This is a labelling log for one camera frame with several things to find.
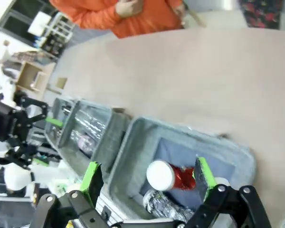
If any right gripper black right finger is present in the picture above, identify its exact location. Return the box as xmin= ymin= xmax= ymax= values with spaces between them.
xmin=185 ymin=156 xmax=273 ymax=228

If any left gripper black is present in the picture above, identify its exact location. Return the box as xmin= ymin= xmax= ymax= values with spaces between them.
xmin=0 ymin=91 xmax=64 ymax=169

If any white storage shelf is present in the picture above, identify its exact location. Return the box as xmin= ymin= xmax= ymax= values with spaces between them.
xmin=40 ymin=14 xmax=74 ymax=58

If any person's right hand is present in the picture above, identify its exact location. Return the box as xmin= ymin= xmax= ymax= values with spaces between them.
xmin=115 ymin=0 xmax=143 ymax=19

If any tan wooden stick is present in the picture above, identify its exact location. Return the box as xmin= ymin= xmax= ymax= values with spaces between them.
xmin=182 ymin=0 xmax=207 ymax=29

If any small cardboard box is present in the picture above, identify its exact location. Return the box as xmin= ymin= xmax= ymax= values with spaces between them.
xmin=54 ymin=77 xmax=68 ymax=89

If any crushed red can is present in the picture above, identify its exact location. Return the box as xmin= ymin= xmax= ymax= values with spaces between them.
xmin=146 ymin=161 xmax=198 ymax=191

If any clear plastic wrap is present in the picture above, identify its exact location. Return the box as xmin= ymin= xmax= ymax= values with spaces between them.
xmin=76 ymin=134 xmax=95 ymax=155

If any black red floral fabric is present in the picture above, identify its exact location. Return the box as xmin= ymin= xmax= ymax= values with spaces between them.
xmin=239 ymin=0 xmax=282 ymax=30

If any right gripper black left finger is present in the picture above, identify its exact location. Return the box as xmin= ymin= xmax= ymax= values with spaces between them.
xmin=33 ymin=161 xmax=110 ymax=228

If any open wooden box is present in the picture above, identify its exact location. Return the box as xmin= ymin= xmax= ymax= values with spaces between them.
xmin=15 ymin=61 xmax=56 ymax=94

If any person's left hand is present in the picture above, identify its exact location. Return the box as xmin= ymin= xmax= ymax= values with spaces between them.
xmin=174 ymin=1 xmax=186 ymax=17

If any silver crushed can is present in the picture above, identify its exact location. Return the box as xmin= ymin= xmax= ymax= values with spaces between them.
xmin=142 ymin=189 xmax=197 ymax=220

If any grey fabric basket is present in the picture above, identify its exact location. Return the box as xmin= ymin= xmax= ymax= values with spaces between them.
xmin=108 ymin=116 xmax=256 ymax=220
xmin=58 ymin=99 xmax=131 ymax=186
xmin=44 ymin=97 xmax=80 ymax=149

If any person in orange hoodie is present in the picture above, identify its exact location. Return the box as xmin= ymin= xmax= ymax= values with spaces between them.
xmin=48 ymin=0 xmax=188 ymax=38

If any white sheet board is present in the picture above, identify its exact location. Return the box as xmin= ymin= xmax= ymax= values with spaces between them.
xmin=28 ymin=11 xmax=50 ymax=37

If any person's right forearm orange sleeve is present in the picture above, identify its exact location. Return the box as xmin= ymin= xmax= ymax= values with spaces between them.
xmin=68 ymin=4 xmax=124 ymax=29

